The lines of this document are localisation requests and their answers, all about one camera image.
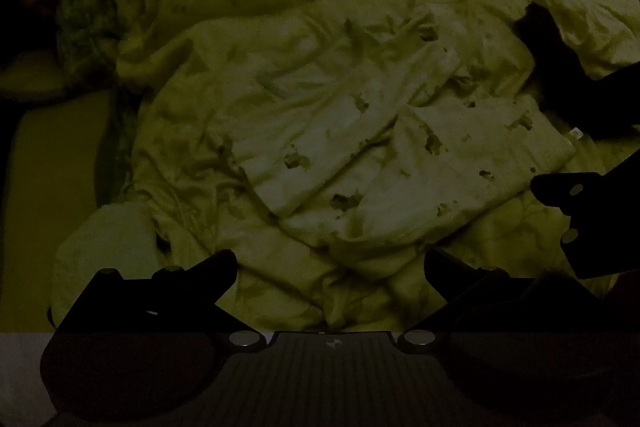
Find dark cloth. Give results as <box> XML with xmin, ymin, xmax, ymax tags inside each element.
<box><xmin>514</xmin><ymin>2</ymin><xmax>640</xmax><ymax>140</ymax></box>

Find pale bed sheet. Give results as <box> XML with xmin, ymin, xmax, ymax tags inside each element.
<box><xmin>0</xmin><ymin>89</ymin><xmax>113</xmax><ymax>333</ymax></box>

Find pale green rumpled blanket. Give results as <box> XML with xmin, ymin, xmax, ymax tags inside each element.
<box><xmin>107</xmin><ymin>0</ymin><xmax>640</xmax><ymax>333</ymax></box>

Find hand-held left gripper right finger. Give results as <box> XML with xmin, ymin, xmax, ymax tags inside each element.
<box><xmin>407</xmin><ymin>247</ymin><xmax>616</xmax><ymax>333</ymax></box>

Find green patterned pillow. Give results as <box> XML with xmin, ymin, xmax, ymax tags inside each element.
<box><xmin>55</xmin><ymin>0</ymin><xmax>128</xmax><ymax>82</ymax></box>

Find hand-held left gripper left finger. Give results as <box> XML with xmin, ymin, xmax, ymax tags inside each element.
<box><xmin>55</xmin><ymin>250</ymin><xmax>238</xmax><ymax>333</ymax></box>

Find white folded cloth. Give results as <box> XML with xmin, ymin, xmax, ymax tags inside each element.
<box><xmin>50</xmin><ymin>201</ymin><xmax>168</xmax><ymax>323</ymax></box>

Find plain white cloth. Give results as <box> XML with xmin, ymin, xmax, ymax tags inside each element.
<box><xmin>532</xmin><ymin>0</ymin><xmax>640</xmax><ymax>80</ymax></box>

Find white printed small pants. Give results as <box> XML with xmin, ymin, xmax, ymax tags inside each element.
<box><xmin>232</xmin><ymin>39</ymin><xmax>578</xmax><ymax>282</ymax></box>

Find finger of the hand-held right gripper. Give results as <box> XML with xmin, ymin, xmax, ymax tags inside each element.
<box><xmin>560</xmin><ymin>202</ymin><xmax>640</xmax><ymax>280</ymax></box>
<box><xmin>531</xmin><ymin>173</ymin><xmax>608</xmax><ymax>218</ymax></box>

